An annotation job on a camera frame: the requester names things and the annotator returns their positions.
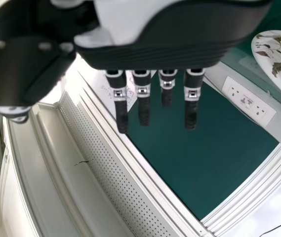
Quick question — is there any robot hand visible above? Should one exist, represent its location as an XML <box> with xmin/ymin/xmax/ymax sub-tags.
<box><xmin>0</xmin><ymin>0</ymin><xmax>273</xmax><ymax>134</ymax></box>

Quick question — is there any plate with brown leaf pattern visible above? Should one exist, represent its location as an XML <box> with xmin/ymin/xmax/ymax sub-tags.
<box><xmin>251</xmin><ymin>30</ymin><xmax>281</xmax><ymax>99</ymax></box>

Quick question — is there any white handwritten paper note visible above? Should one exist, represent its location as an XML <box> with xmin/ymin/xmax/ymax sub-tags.
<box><xmin>100</xmin><ymin>70</ymin><xmax>141</xmax><ymax>112</ymax></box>

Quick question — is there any white socket strip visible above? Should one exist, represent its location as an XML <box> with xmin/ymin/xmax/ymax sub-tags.
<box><xmin>223</xmin><ymin>76</ymin><xmax>277</xmax><ymax>125</ymax></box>

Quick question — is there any perforated white cable duct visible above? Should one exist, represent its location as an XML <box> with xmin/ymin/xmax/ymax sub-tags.
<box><xmin>58</xmin><ymin>91</ymin><xmax>178</xmax><ymax>237</ymax></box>

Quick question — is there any thin black cable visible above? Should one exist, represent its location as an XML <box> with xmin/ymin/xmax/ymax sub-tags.
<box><xmin>258</xmin><ymin>216</ymin><xmax>281</xmax><ymax>237</ymax></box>

